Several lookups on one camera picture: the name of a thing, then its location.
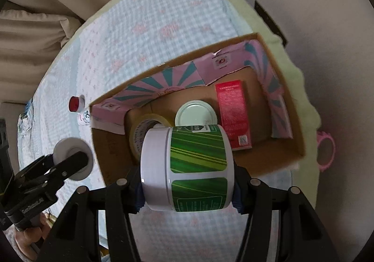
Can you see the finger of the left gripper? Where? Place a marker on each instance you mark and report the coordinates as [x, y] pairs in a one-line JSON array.
[[60, 172], [36, 169]]

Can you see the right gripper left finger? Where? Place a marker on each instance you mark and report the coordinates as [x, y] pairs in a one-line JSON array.
[[74, 236]]

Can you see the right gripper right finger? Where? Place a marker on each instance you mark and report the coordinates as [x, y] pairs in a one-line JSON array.
[[279, 221]]

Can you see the black-lidded white jar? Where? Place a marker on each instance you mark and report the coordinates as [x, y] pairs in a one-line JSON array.
[[66, 148]]

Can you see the yellow tape roll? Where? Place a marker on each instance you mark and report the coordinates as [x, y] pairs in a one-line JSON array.
[[139, 129]]

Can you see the green-labelled white jar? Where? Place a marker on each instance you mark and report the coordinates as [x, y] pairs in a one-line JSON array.
[[187, 168]]

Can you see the jar with pale green lid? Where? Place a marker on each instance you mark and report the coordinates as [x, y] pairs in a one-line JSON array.
[[195, 112]]

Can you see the red rectangular carton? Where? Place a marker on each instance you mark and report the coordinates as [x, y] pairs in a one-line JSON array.
[[234, 114]]

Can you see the person's left hand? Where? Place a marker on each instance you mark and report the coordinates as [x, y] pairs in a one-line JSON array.
[[26, 238]]

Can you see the blue patterned fabric item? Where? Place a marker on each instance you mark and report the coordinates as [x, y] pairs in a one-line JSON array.
[[25, 119]]

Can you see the white vitamin D bottle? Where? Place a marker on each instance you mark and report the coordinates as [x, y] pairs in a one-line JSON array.
[[84, 118]]

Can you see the red-lidded small jar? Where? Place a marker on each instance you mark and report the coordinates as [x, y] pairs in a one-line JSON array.
[[76, 104]]

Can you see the pink patterned cardboard box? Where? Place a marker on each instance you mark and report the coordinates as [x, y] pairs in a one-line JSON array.
[[275, 125]]

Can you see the light blue checkered tablecloth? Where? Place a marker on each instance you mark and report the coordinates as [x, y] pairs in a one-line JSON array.
[[120, 59]]

